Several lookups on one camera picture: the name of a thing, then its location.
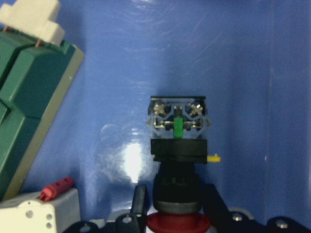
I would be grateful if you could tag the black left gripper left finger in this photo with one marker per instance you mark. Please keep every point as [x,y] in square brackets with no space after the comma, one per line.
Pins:
[134,220]

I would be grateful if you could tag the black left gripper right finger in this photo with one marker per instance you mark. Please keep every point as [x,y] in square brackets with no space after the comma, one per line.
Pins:
[223,220]

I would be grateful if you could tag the red emergency stop button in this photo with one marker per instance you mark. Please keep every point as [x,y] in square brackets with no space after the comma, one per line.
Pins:
[178,142]

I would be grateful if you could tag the white circuit breaker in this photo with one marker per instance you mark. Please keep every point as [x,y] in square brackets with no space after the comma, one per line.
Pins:
[52,210]

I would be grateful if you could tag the blue plastic tray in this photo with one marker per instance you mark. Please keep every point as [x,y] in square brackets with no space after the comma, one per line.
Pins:
[251,59]

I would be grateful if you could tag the green terminal block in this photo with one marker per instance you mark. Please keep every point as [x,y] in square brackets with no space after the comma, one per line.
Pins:
[37,67]

